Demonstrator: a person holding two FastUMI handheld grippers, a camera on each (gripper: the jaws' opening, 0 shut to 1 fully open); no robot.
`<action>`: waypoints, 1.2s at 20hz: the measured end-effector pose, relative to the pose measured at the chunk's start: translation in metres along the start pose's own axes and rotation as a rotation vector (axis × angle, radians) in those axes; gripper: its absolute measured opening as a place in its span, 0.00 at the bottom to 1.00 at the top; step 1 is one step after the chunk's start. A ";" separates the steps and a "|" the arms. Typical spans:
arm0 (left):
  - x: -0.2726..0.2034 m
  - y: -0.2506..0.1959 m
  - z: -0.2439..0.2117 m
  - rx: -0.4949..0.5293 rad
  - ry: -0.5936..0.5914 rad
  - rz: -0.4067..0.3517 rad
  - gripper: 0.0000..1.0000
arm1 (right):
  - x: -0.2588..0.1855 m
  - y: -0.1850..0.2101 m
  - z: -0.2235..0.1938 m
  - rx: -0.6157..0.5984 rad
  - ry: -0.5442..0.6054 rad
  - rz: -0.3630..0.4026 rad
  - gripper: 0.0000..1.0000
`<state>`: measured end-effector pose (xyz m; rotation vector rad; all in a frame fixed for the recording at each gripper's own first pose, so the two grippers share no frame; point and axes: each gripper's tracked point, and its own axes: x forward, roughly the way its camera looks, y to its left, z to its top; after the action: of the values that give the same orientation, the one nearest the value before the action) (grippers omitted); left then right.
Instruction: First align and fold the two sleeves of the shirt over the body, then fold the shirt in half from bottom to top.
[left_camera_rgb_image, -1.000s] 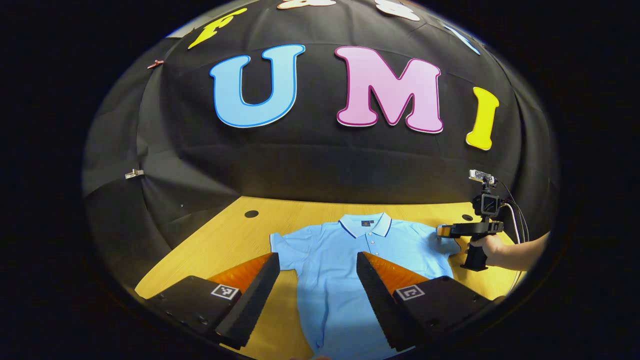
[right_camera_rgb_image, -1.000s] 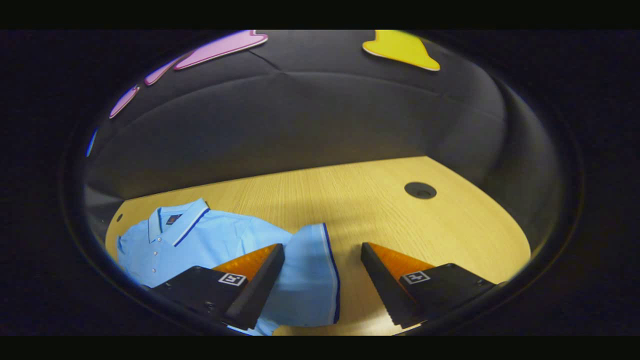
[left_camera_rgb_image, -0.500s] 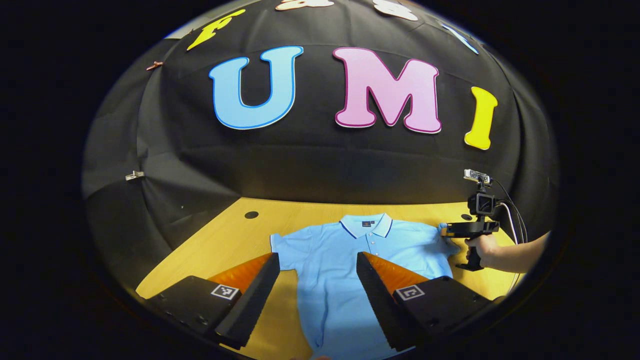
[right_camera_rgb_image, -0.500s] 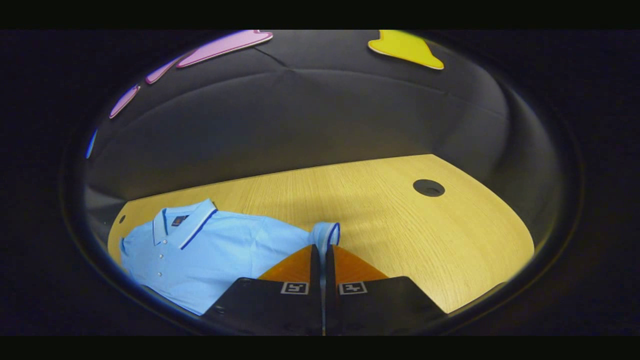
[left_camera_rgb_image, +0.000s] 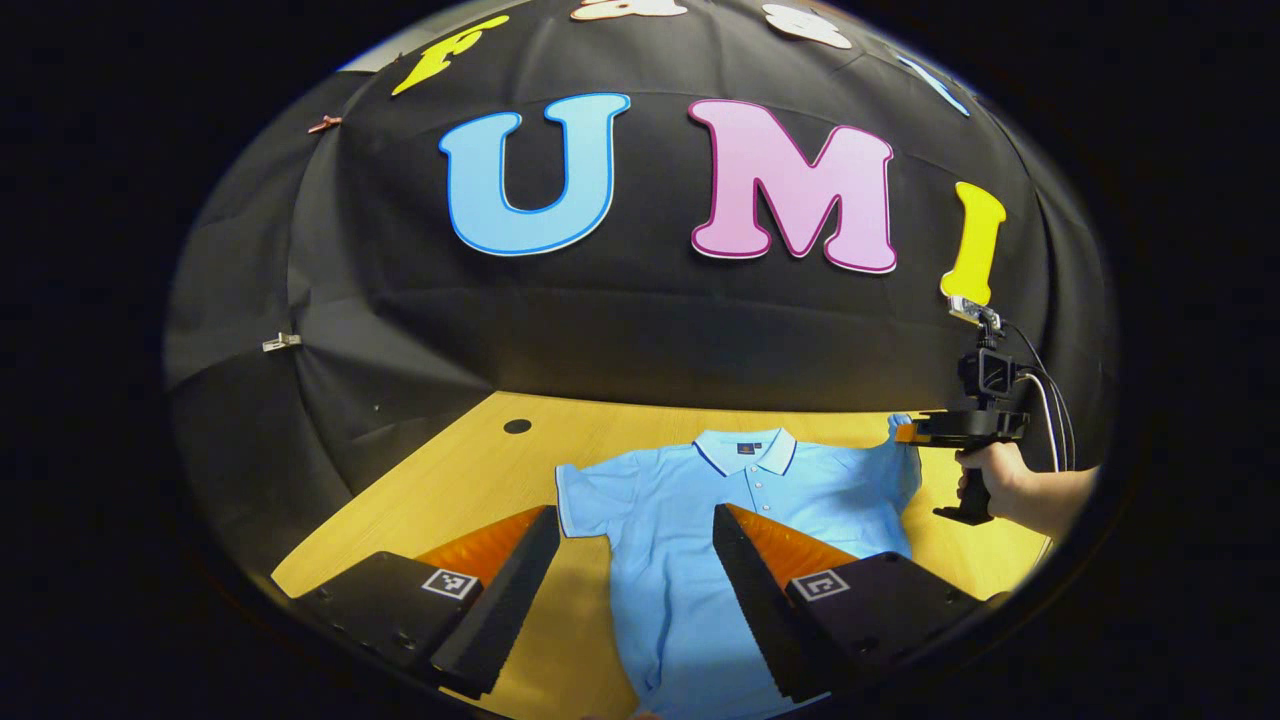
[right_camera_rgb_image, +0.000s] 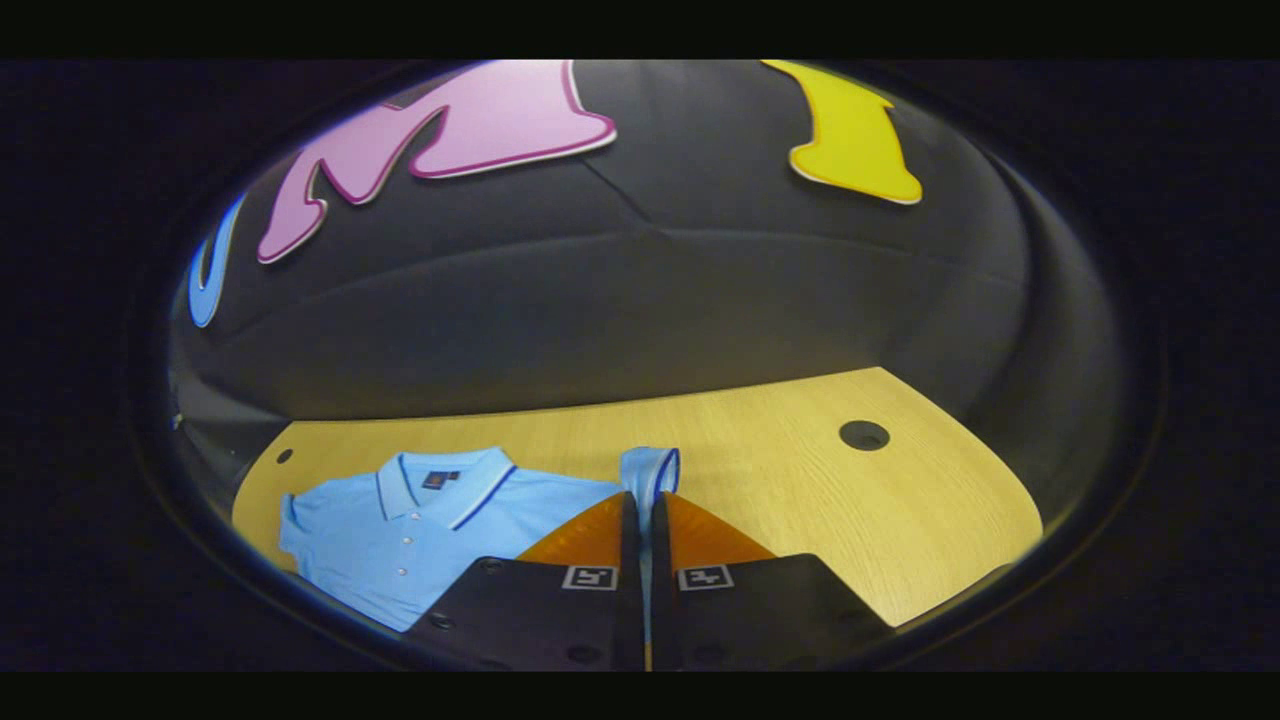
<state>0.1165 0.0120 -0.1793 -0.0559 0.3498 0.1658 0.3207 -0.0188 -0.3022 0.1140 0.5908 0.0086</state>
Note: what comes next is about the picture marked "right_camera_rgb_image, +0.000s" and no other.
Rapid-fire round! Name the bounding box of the light blue T-shirt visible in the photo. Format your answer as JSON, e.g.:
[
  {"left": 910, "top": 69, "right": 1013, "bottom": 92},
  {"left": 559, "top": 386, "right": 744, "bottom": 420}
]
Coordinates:
[{"left": 278, "top": 445, "right": 683, "bottom": 672}]

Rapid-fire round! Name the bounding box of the black backdrop cloth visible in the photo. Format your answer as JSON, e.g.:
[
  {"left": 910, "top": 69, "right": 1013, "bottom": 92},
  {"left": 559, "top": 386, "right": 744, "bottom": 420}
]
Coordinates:
[{"left": 170, "top": 60, "right": 1123, "bottom": 521}]

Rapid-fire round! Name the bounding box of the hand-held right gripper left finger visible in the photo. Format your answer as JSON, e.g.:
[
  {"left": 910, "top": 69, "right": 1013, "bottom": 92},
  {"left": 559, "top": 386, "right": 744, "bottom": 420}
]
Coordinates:
[{"left": 400, "top": 490, "right": 647, "bottom": 672}]

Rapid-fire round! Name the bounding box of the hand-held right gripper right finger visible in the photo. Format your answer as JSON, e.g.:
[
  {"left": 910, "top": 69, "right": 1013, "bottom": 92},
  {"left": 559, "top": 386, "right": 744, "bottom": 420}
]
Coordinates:
[{"left": 650, "top": 490, "right": 896, "bottom": 672}]

